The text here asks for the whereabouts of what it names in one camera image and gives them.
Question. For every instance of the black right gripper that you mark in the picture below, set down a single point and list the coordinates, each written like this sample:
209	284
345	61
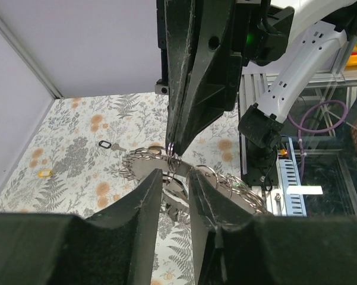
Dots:
204	47

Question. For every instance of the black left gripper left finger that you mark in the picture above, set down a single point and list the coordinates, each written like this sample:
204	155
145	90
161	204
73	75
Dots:
114	246

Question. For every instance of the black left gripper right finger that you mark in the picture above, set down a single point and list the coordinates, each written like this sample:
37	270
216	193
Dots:
232	246

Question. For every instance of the large metal keyring with keys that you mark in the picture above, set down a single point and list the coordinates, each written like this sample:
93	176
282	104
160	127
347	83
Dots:
176	185

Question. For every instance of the yellow key tag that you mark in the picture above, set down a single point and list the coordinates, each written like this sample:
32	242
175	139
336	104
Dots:
45	173

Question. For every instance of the black tag with key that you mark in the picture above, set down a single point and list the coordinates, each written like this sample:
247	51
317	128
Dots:
113	146

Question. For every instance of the aluminium front rail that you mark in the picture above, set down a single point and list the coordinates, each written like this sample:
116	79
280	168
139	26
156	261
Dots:
268	160

